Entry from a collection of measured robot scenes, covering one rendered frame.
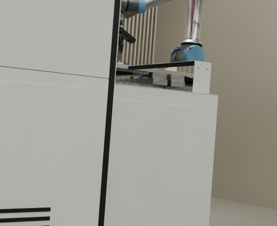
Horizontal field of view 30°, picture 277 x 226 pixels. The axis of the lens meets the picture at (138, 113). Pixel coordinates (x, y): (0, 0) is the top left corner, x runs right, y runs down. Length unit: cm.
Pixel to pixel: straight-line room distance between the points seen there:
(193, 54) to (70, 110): 126
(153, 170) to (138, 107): 26
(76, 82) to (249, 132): 322
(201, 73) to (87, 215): 87
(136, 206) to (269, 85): 280
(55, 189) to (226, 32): 359
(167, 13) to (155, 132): 364
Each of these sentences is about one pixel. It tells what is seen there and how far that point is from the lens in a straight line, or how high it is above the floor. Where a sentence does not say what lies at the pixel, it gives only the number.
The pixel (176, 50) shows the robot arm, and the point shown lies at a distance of 294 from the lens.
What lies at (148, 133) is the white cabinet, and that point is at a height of 64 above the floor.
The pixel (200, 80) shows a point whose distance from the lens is 227.
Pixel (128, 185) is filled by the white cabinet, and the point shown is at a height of 43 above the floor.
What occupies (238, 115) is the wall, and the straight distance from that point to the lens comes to 482.
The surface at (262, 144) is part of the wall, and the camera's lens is 465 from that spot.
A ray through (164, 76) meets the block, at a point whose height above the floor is 89.
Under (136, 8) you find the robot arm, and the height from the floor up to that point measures 126.
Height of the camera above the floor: 70
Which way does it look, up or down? level
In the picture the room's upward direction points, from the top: 4 degrees clockwise
